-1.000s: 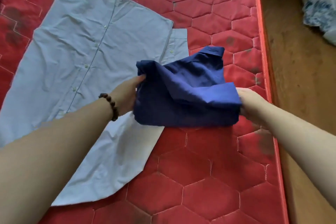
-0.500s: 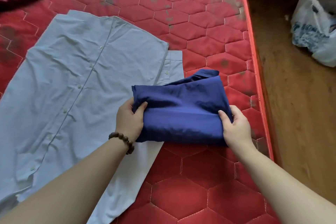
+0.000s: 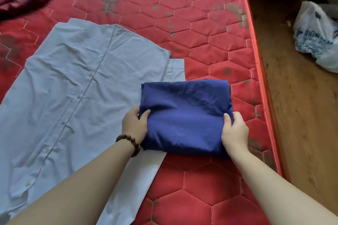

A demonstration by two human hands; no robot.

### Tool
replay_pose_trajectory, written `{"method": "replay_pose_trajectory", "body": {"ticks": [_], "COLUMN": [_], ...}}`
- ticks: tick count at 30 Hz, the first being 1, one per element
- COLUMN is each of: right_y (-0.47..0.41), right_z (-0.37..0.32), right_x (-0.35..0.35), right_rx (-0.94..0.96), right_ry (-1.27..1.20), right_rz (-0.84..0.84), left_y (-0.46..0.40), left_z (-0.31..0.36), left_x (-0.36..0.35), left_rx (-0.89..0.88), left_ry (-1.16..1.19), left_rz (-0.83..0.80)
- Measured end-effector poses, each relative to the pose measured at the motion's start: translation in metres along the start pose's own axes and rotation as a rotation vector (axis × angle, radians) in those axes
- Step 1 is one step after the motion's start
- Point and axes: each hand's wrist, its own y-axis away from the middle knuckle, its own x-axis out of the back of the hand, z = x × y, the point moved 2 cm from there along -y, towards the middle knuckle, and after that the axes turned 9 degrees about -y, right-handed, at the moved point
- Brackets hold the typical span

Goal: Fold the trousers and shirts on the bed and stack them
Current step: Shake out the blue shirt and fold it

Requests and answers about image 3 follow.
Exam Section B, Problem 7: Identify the person's right forearm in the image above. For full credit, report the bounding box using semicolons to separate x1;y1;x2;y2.
230;148;338;225

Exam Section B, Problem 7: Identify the light blue shirt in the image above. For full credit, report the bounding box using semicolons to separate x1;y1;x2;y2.
0;17;186;225

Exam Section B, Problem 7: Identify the person's left hand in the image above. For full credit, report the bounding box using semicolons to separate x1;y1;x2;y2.
121;106;151;145

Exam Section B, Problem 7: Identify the person's right hand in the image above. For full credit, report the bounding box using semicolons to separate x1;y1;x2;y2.
220;111;250;158

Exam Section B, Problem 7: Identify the dark bead bracelet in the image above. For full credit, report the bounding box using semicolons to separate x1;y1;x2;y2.
115;134;141;158

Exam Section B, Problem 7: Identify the white plastic bag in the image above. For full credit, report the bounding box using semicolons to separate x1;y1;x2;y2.
292;0;338;74

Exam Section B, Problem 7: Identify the red quilted mattress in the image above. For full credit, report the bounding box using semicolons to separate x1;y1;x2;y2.
0;0;284;225

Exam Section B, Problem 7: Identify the dark blue shirt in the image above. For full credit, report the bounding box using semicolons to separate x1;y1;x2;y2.
138;79;234;158

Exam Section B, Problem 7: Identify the person's left forearm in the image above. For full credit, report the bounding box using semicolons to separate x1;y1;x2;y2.
8;140;136;225

